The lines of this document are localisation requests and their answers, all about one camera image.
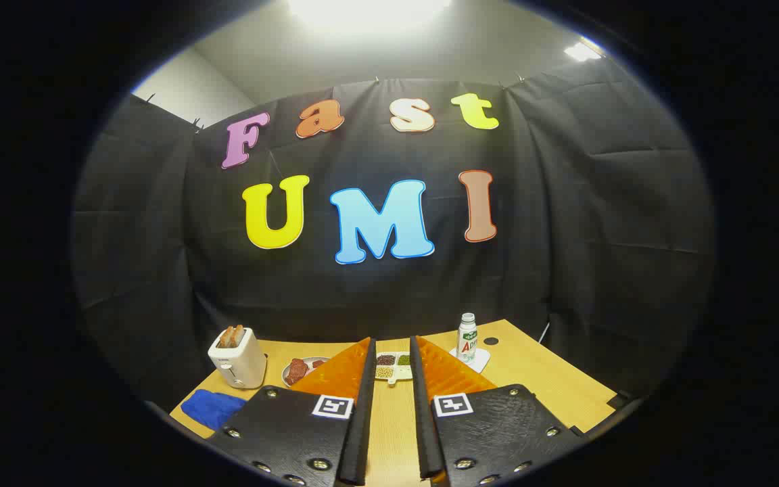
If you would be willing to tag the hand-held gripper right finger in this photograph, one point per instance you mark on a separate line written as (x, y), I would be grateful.
(425, 433)

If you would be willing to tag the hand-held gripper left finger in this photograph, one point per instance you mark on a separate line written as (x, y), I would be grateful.
(362, 433)

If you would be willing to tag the white divided tray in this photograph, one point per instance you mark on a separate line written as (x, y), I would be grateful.
(395, 375)

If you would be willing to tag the pink ham slice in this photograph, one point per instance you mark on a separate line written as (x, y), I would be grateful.
(318, 364)

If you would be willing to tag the brown meat piece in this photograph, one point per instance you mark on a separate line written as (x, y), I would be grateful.
(297, 370)

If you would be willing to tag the white coaster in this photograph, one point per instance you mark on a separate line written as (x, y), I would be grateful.
(481, 362)

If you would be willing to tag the grey oval plate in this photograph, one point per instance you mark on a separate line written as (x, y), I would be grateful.
(286, 373)

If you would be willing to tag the white drink bottle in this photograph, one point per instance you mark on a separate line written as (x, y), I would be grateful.
(467, 345)

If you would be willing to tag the white toaster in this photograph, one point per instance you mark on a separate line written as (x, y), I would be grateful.
(244, 365)

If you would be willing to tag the blue towel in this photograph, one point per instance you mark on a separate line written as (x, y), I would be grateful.
(210, 409)

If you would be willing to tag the brown toast slice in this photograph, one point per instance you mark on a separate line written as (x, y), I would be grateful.
(225, 337)
(238, 335)

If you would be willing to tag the small ceiling light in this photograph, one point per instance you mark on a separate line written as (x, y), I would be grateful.
(582, 51)

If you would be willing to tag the large ceiling light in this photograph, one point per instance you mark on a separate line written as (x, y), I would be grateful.
(369, 10)

